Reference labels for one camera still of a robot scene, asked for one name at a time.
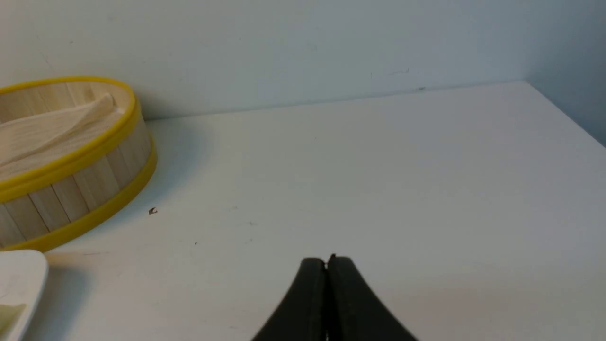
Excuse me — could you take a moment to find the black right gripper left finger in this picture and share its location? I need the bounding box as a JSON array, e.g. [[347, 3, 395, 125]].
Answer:
[[253, 258, 327, 341]]

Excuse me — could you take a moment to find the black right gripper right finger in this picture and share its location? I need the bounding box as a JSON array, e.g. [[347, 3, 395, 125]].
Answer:
[[326, 254, 416, 341]]

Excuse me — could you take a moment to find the white mesh steamer liner cloth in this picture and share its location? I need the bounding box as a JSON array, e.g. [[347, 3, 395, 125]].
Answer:
[[0, 94, 124, 178]]

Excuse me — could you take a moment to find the white square plate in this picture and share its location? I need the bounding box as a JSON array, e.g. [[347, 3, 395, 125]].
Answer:
[[0, 250, 48, 341]]

